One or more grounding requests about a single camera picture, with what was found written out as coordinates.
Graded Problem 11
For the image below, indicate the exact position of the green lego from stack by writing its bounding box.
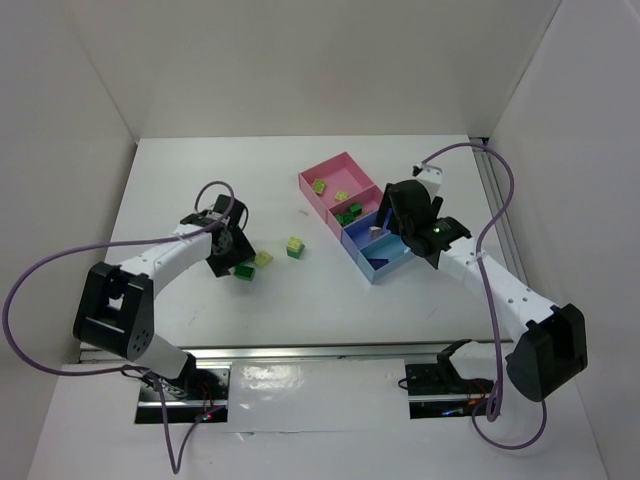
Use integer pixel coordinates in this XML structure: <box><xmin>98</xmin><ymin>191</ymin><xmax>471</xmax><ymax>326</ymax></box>
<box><xmin>349</xmin><ymin>203</ymin><xmax>362</xmax><ymax>217</ymax></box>

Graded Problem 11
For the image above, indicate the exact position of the green and yellow lego stack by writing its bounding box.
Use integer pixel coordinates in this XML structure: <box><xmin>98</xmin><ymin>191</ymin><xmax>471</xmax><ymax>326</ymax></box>
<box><xmin>286</xmin><ymin>237</ymin><xmax>305</xmax><ymax>259</ymax></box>

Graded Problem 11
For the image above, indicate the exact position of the dark blue lego plate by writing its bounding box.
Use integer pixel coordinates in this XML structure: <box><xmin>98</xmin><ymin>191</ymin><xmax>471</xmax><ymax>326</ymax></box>
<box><xmin>367</xmin><ymin>258</ymin><xmax>389</xmax><ymax>269</ymax></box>

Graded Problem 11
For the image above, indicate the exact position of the green narrow lego brick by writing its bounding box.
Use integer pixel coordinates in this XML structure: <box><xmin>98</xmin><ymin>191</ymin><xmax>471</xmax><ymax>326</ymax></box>
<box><xmin>340</xmin><ymin>212</ymin><xmax>354</xmax><ymax>227</ymax></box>

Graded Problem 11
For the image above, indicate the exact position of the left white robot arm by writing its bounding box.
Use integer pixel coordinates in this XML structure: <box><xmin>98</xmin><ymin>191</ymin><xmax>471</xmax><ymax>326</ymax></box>
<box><xmin>73</xmin><ymin>194</ymin><xmax>256</xmax><ymax>397</ymax></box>

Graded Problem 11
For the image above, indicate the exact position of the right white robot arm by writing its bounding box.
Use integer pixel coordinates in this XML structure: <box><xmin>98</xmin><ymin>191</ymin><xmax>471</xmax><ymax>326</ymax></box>
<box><xmin>376</xmin><ymin>179</ymin><xmax>588</xmax><ymax>402</ymax></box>

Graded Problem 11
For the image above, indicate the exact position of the yellow lego brick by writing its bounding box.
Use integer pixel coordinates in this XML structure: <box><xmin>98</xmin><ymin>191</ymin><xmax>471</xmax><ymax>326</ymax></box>
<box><xmin>253</xmin><ymin>251</ymin><xmax>273</xmax><ymax>268</ymax></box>

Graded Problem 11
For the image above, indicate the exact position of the small pink container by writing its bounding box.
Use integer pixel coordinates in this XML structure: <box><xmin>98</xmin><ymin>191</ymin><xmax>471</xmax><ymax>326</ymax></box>
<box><xmin>326</xmin><ymin>186</ymin><xmax>383</xmax><ymax>240</ymax></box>

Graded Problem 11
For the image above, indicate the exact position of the green small lego upside down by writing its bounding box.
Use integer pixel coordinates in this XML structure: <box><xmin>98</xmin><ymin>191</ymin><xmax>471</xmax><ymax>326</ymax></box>
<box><xmin>233</xmin><ymin>265</ymin><xmax>256</xmax><ymax>281</ymax></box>

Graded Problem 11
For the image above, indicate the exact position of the light blue container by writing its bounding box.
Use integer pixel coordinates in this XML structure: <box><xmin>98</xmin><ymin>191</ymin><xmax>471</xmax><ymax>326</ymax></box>
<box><xmin>356</xmin><ymin>234</ymin><xmax>414</xmax><ymax>284</ymax></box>

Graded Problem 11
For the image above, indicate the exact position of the dark blue container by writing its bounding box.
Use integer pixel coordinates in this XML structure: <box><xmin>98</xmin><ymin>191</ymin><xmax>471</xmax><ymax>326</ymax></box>
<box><xmin>341</xmin><ymin>210</ymin><xmax>378</xmax><ymax>261</ymax></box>

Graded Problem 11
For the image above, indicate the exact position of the large pink container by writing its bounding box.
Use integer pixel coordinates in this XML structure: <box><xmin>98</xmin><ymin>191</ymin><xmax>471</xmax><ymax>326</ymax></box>
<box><xmin>298</xmin><ymin>152</ymin><xmax>374</xmax><ymax>218</ymax></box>

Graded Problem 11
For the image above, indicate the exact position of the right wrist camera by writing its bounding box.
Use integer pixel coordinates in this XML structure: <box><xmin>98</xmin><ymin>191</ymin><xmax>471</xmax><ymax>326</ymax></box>
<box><xmin>412</xmin><ymin>163</ymin><xmax>444</xmax><ymax>199</ymax></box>

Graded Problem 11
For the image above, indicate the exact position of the aluminium side rail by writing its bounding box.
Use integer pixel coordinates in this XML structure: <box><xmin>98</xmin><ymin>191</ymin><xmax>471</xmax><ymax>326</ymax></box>
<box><xmin>470</xmin><ymin>137</ymin><xmax>536</xmax><ymax>306</ymax></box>

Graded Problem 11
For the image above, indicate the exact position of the aluminium front rail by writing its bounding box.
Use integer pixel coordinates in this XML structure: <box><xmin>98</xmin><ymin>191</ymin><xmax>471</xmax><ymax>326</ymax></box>
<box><xmin>79</xmin><ymin>341</ymin><xmax>511</xmax><ymax>363</ymax></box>

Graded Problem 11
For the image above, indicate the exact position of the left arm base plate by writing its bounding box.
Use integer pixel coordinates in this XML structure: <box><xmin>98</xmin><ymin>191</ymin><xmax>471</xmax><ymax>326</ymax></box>
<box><xmin>134</xmin><ymin>365</ymin><xmax>231</xmax><ymax>425</ymax></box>

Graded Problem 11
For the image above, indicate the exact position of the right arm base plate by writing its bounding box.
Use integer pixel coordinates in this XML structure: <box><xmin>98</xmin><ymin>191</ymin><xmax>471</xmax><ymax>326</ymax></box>
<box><xmin>397</xmin><ymin>363</ymin><xmax>494</xmax><ymax>420</ymax></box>

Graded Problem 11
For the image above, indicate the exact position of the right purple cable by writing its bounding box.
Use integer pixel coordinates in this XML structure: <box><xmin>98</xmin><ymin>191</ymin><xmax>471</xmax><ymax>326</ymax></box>
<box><xmin>419</xmin><ymin>141</ymin><xmax>548</xmax><ymax>450</ymax></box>

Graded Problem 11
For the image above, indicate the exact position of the purple cable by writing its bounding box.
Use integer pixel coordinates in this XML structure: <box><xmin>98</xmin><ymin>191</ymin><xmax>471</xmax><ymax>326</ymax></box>
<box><xmin>419</xmin><ymin>141</ymin><xmax>548</xmax><ymax>450</ymax></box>
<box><xmin>1</xmin><ymin>180</ymin><xmax>237</xmax><ymax>475</ymax></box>

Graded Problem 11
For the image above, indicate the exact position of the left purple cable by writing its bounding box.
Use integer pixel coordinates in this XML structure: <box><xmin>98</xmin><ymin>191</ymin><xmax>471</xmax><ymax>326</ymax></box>
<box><xmin>1</xmin><ymin>180</ymin><xmax>237</xmax><ymax>475</ymax></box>

